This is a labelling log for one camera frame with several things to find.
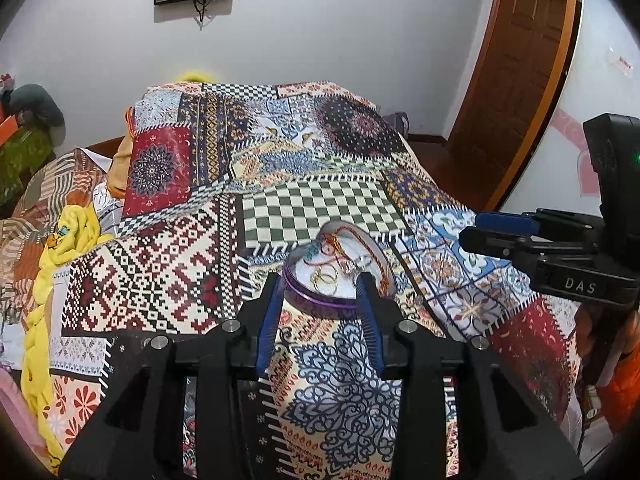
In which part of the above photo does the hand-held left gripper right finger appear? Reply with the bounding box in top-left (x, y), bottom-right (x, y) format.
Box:
top-left (354, 271), bottom-right (586, 480)

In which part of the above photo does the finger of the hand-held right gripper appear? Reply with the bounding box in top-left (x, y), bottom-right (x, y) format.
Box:
top-left (459, 227), bottom-right (603, 263)
top-left (474, 208), bottom-right (607, 235)

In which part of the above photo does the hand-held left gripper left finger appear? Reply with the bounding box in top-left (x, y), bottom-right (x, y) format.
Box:
top-left (60, 272), bottom-right (286, 480)

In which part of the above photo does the purple heart-shaped tin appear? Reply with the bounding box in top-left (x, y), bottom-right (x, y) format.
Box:
top-left (281, 219), bottom-right (399, 319)

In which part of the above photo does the person's right forearm orange sleeve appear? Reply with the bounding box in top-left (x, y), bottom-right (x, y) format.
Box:
top-left (595, 310), bottom-right (640, 436)

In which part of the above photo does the person's right hand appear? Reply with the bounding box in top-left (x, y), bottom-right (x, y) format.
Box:
top-left (573, 305), bottom-right (599, 376)

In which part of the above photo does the dark bag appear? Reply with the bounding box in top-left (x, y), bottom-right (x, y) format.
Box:
top-left (382, 112), bottom-right (412, 136)

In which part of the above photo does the patchwork printed blanket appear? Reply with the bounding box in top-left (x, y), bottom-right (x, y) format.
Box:
top-left (50, 80), bottom-right (586, 480)

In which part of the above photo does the wooden door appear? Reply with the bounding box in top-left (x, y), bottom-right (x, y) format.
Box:
top-left (446, 0), bottom-right (572, 211)

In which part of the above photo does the orange pillow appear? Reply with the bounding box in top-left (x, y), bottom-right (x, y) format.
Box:
top-left (109, 106), bottom-right (137, 202)

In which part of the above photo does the yellow blanket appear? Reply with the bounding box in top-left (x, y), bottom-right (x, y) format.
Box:
top-left (22, 204), bottom-right (117, 472)

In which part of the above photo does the orange brown striped blanket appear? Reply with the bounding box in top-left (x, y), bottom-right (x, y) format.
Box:
top-left (0, 147), bottom-right (127, 322)

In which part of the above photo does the pink cloth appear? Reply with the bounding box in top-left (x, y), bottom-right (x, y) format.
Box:
top-left (0, 367), bottom-right (57, 467)

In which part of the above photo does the green cloth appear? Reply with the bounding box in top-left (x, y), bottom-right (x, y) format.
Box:
top-left (0, 127), bottom-right (57, 206)

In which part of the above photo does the grey plush toy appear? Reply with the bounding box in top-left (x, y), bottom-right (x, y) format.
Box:
top-left (10, 84), bottom-right (67, 147)

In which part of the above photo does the orange box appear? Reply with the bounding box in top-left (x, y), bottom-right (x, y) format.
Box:
top-left (0, 115), bottom-right (22, 147)

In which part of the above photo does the pink heart wall sticker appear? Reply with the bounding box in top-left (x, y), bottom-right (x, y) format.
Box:
top-left (551, 106), bottom-right (602, 197)

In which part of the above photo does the red white wall sticker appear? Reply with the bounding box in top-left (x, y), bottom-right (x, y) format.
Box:
top-left (609, 47), bottom-right (637, 79)

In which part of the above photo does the black monitor cable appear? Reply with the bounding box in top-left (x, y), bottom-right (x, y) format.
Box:
top-left (192, 0), bottom-right (217, 32)

